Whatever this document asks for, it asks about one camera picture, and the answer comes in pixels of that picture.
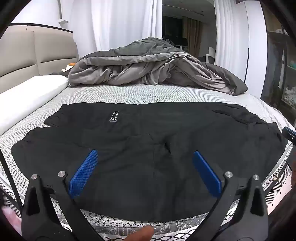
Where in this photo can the grey duvet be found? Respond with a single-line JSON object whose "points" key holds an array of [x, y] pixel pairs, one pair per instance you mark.
{"points": [[150, 69]]}

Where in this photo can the white curtain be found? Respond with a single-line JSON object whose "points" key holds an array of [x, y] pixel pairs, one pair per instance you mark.
{"points": [[115, 23], [229, 34]]}

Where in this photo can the white pillow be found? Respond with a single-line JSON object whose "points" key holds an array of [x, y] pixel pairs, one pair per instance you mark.
{"points": [[27, 97]]}

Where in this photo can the beige padded headboard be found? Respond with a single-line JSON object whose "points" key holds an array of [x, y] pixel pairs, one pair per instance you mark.
{"points": [[53, 51]]}

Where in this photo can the pink plastic bag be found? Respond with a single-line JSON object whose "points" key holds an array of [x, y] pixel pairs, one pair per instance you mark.
{"points": [[10, 217]]}

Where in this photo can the person's left hand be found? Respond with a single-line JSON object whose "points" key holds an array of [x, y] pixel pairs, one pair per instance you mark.
{"points": [[143, 234]]}

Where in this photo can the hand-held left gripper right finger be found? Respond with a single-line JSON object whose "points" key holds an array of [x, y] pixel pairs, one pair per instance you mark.
{"points": [[207, 172]]}

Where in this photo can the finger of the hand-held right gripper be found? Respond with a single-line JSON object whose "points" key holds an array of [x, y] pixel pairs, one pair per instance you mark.
{"points": [[289, 134]]}

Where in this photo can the orange soft toy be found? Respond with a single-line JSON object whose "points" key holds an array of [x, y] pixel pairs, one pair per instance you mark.
{"points": [[70, 67]]}

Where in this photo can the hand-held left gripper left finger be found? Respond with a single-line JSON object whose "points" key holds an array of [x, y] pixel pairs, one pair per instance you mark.
{"points": [[83, 171]]}

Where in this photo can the white chair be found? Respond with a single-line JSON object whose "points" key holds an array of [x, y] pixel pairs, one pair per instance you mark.
{"points": [[211, 54]]}

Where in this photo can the black pants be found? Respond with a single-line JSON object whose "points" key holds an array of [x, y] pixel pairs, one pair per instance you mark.
{"points": [[143, 139]]}

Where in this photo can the dark glass door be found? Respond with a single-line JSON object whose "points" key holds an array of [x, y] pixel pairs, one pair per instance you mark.
{"points": [[175, 25]]}

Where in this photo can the dark wardrobe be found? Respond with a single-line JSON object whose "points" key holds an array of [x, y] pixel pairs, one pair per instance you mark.
{"points": [[277, 69]]}

